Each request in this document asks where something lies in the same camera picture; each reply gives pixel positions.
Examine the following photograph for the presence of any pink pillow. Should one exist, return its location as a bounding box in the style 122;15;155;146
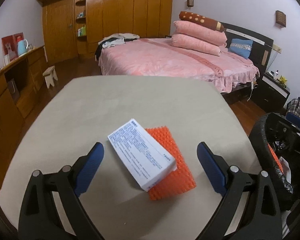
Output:
171;34;221;56
173;21;227;46

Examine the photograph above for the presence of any lower pink pillow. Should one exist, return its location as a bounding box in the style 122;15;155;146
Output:
171;34;221;56

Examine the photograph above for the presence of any yellow plush toy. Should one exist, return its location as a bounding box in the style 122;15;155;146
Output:
278;76;288;86

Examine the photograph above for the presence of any blue cushion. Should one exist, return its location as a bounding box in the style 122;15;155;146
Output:
228;38;253;59

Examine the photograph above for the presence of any plaid bag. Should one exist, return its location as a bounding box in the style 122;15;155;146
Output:
287;97;300;118

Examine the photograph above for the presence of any red gift box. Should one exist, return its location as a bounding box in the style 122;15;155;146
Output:
1;33;24;61

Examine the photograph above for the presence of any wooden wardrobe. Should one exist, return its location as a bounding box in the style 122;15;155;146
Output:
37;0;172;63

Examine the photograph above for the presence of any light blue kettle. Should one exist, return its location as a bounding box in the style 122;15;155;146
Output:
16;36;29;56

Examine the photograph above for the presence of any clothes pile on bed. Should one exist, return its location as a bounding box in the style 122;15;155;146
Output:
98;33;140;49

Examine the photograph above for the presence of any black white nightstand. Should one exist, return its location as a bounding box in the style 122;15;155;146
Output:
252;74;290;113

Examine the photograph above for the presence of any brown dotted bolster pillow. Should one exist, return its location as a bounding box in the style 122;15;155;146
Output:
179;11;226;32

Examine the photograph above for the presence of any black headboard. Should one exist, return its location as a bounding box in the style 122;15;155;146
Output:
222;22;274;76

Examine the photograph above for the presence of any brown wall lamp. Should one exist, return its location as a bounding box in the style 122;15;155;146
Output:
186;0;194;8
275;10;286;28

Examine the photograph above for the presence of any pink bed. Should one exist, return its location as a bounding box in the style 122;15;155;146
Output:
98;38;260;93

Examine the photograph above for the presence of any black trash bin with bag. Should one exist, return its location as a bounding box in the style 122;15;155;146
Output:
249;113;300;211

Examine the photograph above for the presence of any orange bubble wrap sheet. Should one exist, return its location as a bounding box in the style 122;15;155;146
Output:
144;126;197;201

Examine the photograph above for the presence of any white medicine box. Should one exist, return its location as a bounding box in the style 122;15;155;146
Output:
108;119;177;191

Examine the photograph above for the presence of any small white stool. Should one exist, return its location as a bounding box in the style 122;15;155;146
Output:
43;66;58;88

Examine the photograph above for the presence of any wooden sideboard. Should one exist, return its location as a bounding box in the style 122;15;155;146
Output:
0;46;47;140

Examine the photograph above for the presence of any upper pink pillow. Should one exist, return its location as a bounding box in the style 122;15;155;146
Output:
173;21;227;46

